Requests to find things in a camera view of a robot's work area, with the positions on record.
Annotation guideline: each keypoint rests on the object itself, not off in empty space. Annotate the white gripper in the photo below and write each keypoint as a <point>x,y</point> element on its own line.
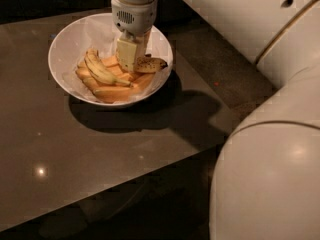
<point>135,17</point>

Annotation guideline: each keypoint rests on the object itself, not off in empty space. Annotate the spotted yellow banana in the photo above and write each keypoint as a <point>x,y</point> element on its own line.
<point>149,65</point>

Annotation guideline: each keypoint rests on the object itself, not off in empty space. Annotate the white paper bowl liner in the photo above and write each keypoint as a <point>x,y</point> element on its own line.
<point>93,34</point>

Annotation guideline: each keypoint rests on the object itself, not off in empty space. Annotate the yellow banana left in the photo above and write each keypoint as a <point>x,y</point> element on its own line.
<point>99,71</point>

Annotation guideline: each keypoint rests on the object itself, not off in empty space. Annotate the white bowl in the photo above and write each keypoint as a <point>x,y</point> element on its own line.
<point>70,47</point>

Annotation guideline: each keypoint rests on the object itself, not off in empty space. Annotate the orange melon slices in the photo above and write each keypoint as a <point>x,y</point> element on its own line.
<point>113,93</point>

